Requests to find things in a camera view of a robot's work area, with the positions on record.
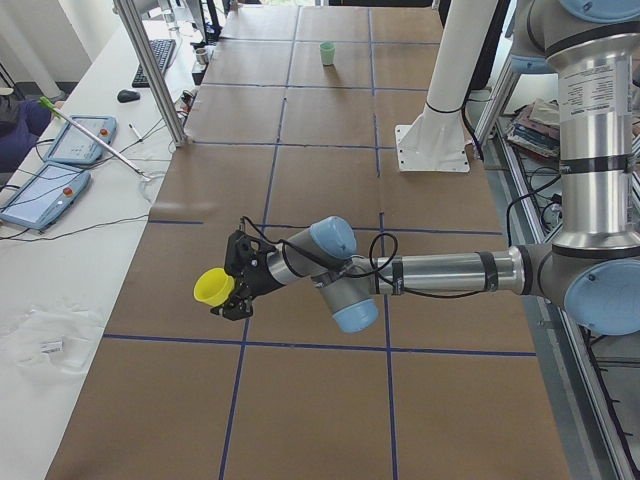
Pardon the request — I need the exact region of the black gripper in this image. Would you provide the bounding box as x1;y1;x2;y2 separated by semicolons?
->
210;267;278;320

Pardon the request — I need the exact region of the yellow plastic cup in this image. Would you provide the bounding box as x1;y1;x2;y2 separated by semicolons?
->
193;267;235;307

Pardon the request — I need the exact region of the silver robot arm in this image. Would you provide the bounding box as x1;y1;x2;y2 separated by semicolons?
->
194;1;639;335

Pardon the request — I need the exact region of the small metal cup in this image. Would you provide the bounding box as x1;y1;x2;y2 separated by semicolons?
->
194;48;209;66

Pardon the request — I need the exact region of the green plastic cup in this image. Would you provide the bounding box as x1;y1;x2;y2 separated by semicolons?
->
319;41;335;66

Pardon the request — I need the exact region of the stack of books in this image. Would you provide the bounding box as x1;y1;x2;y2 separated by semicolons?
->
506;99;560;158

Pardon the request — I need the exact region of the clear plastic bag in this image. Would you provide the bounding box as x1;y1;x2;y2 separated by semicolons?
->
1;304;107;385

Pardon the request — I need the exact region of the brown paper table cover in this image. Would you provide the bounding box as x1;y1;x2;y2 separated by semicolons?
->
48;6;569;479

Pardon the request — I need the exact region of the black white marker pen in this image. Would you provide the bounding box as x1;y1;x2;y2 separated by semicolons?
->
128;123;144;142

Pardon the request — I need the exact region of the near blue teach pendant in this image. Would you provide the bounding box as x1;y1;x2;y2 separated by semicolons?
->
1;162;91;231

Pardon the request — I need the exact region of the blue teach pendant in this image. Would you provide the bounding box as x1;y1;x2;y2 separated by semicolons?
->
44;115;117;166
1;162;91;231

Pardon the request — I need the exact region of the far blue teach pendant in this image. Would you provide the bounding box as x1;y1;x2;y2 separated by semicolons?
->
44;115;117;166

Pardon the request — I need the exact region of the black computer mouse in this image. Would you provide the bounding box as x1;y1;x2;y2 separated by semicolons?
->
117;89;141;103

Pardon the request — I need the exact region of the black keyboard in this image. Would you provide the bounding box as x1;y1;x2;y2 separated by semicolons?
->
131;39;177;88

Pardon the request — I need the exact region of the metal reacher grabber stick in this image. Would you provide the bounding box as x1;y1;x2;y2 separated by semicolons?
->
39;96;152;182

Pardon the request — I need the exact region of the person in dark clothes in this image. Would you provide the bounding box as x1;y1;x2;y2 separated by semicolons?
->
0;87;54;175

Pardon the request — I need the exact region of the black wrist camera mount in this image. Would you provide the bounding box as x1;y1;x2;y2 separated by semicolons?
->
224;229;276;277

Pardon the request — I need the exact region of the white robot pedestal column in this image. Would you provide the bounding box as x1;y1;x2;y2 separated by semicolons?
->
395;0;498;173

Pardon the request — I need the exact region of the aluminium frame post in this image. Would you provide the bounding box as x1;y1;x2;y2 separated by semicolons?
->
113;0;187;147

